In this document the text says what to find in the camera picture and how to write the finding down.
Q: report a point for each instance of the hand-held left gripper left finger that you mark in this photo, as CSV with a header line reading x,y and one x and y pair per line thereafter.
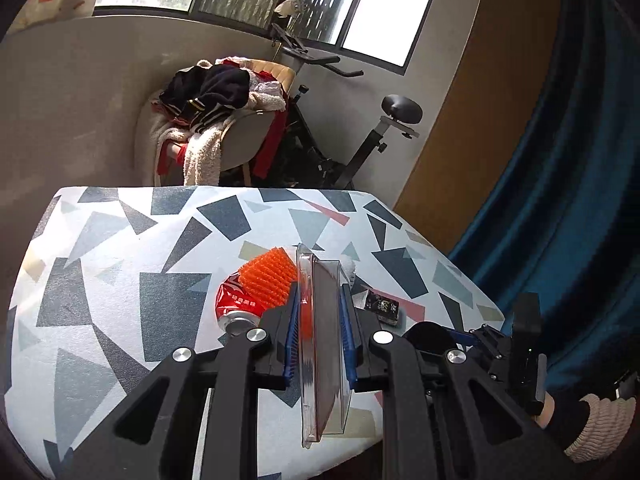
x,y
290,332

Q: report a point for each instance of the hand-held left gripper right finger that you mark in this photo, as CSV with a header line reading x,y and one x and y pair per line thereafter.
x,y
348,332

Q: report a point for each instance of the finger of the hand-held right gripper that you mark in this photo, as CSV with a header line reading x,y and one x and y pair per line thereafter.
x,y
460,335

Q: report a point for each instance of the clear plastic case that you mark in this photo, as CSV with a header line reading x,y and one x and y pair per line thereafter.
x,y
325,340

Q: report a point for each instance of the person's right hand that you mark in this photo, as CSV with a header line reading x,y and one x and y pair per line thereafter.
x,y
547,407

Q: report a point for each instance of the small dark packet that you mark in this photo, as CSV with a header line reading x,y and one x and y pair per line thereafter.
x,y
382,306

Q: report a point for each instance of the crushed red can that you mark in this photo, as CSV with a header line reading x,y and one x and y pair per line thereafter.
x,y
240,302

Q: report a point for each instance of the orange spiky brush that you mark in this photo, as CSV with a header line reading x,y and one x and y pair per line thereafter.
x,y
265,275

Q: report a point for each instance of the black exercise bike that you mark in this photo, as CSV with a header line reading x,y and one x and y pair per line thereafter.
x,y
320,165

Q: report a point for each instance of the geometric patterned tablecloth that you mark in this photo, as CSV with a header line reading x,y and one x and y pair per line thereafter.
x,y
125,285

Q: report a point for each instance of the blue curtain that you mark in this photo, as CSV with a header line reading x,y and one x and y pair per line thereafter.
x,y
575,185

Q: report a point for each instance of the red garment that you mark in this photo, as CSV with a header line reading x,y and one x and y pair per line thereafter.
x,y
270,140

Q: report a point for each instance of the beige chair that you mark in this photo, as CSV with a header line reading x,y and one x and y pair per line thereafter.
x,y
240,145

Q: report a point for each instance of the white fleece blanket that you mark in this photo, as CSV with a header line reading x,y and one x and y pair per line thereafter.
x,y
202,155

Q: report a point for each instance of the wooden panel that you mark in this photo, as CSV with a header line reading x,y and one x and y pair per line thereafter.
x,y
475,135

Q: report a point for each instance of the fluffy pale garment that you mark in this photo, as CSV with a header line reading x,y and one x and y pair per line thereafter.
x,y
267,97

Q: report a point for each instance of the black jacket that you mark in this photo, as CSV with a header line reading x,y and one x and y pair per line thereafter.
x,y
220,85

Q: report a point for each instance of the white cap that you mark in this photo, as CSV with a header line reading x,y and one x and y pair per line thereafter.
x,y
289,6

